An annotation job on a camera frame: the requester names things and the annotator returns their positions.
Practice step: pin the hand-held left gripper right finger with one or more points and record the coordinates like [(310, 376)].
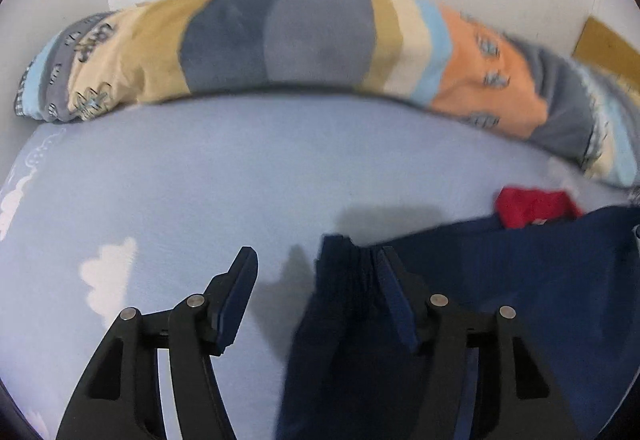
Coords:
[(400, 305)]

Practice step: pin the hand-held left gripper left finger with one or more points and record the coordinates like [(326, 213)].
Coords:
[(235, 305)]

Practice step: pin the navy blue jacket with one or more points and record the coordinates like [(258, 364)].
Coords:
[(525, 280)]

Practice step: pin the bed with light blue sheet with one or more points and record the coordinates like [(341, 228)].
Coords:
[(200, 170)]

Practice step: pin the rolled patchwork quilt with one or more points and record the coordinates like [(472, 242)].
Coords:
[(310, 40)]

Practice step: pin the wooden headboard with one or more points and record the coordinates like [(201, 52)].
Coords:
[(607, 47)]

